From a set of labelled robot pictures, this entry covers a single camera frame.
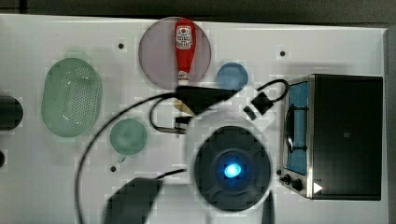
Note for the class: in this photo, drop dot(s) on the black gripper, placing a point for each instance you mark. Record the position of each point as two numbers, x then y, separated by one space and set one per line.
199 99

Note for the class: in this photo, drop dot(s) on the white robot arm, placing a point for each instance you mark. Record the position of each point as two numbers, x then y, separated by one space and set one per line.
228 168

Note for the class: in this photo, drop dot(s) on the green mug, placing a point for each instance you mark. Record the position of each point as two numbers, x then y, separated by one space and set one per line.
128 137

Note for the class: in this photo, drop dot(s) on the blue round bowl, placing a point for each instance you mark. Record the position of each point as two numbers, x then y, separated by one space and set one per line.
232 76

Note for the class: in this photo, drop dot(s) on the grey round plate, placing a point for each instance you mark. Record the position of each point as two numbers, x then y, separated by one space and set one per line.
157 57

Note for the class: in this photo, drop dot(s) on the red plush ketchup bottle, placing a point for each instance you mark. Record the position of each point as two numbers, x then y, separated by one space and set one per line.
185 45

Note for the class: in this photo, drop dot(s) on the green perforated colander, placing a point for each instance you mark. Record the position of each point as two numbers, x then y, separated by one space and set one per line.
72 97

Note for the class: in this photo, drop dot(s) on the silver toaster oven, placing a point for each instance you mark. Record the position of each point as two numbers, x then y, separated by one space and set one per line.
333 137

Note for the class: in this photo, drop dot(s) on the black round object left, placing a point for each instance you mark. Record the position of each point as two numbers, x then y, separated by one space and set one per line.
11 113

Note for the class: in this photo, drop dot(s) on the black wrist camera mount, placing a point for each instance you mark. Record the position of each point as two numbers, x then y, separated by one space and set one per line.
258 106

